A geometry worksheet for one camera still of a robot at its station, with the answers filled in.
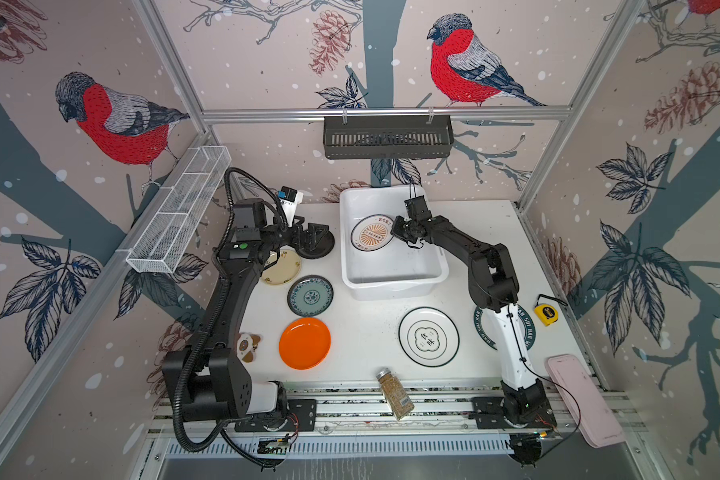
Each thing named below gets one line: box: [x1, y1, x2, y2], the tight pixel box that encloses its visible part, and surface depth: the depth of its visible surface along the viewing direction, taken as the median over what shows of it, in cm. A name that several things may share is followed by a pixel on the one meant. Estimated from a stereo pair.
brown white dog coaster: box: [236, 333, 262, 363], surface depth 84 cm
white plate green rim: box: [398, 306, 460, 368], surface depth 88 cm
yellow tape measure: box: [534, 304, 559, 327], surface depth 92 cm
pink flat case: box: [546, 354, 626, 449], surface depth 73 cm
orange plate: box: [279, 317, 331, 371], surface depth 87 cm
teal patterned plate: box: [287, 275, 334, 317], surface depth 97 cm
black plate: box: [296, 222, 335, 259], surface depth 106 cm
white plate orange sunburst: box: [350, 214, 394, 252], surface depth 113 cm
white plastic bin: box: [339, 185, 449, 301], surface depth 106 cm
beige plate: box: [261, 249, 301, 285], surface depth 103 cm
